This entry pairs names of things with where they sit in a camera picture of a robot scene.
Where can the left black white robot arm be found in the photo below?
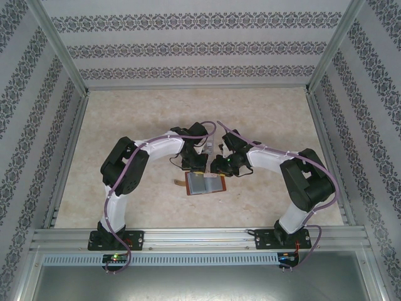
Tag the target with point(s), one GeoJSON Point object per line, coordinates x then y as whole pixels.
{"type": "Point", "coordinates": [163, 150]}

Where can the aluminium table side rail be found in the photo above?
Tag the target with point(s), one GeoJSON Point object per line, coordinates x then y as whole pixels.
{"type": "Point", "coordinates": [326, 147]}
{"type": "Point", "coordinates": [72, 141]}

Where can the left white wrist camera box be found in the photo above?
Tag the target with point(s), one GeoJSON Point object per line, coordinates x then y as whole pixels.
{"type": "Point", "coordinates": [198, 150]}

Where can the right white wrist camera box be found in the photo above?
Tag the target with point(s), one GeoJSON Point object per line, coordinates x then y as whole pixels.
{"type": "Point", "coordinates": [223, 149]}

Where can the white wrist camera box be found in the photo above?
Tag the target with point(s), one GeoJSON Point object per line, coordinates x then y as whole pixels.
{"type": "Point", "coordinates": [198, 150]}
{"type": "Point", "coordinates": [223, 149]}

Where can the clear plastic card holder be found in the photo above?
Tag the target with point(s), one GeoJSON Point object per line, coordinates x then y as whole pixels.
{"type": "Point", "coordinates": [208, 147]}

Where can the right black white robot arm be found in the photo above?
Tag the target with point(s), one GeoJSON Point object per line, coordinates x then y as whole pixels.
{"type": "Point", "coordinates": [266, 156]}

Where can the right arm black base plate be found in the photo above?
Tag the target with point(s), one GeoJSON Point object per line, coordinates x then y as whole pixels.
{"type": "Point", "coordinates": [264, 239]}

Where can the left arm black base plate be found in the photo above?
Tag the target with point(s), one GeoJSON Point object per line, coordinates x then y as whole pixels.
{"type": "Point", "coordinates": [136, 239]}

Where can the aluminium mounting rail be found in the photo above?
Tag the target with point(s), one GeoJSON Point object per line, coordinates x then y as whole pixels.
{"type": "Point", "coordinates": [200, 239]}

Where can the grey sheet metal panel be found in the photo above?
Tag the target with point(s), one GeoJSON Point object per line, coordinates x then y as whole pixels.
{"type": "Point", "coordinates": [200, 283]}

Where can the brown leather card holder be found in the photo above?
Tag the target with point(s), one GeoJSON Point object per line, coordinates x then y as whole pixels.
{"type": "Point", "coordinates": [200, 188]}

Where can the aluminium frame post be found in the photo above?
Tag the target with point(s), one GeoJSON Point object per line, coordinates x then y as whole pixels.
{"type": "Point", "coordinates": [335, 47]}
{"type": "Point", "coordinates": [59, 50]}

